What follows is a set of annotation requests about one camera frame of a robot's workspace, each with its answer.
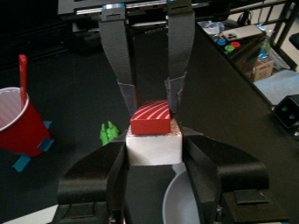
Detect clear plastic bag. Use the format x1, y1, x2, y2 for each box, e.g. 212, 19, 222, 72
200, 20, 227, 37

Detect grey flat device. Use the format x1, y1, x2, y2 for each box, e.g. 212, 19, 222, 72
220, 24, 267, 42

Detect red plastic cup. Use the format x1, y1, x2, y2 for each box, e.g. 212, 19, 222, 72
0, 86, 53, 158

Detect light blue floor mat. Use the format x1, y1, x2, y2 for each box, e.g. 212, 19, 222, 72
252, 69, 299, 107

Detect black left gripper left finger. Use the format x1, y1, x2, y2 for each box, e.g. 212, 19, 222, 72
48, 130, 131, 224

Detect red plastic spoon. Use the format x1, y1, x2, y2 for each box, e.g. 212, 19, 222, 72
17, 53, 31, 109

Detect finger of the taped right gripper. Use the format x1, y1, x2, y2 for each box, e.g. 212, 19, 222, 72
97, 3, 140, 116
163, 0, 196, 116

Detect black camera box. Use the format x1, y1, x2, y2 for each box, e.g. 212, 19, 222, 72
271, 94, 299, 137

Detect green plastic leaf toy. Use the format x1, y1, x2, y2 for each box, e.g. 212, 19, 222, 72
97, 120, 120, 147

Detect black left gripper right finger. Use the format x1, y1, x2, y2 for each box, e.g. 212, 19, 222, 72
180, 126, 291, 224

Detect large white bowl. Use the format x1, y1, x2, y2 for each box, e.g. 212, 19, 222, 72
161, 161, 202, 224

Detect brown cardboard box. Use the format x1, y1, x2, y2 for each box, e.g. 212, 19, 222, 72
248, 59, 276, 83

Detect salmon sushi toy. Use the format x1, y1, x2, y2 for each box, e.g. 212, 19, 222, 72
125, 99, 184, 167

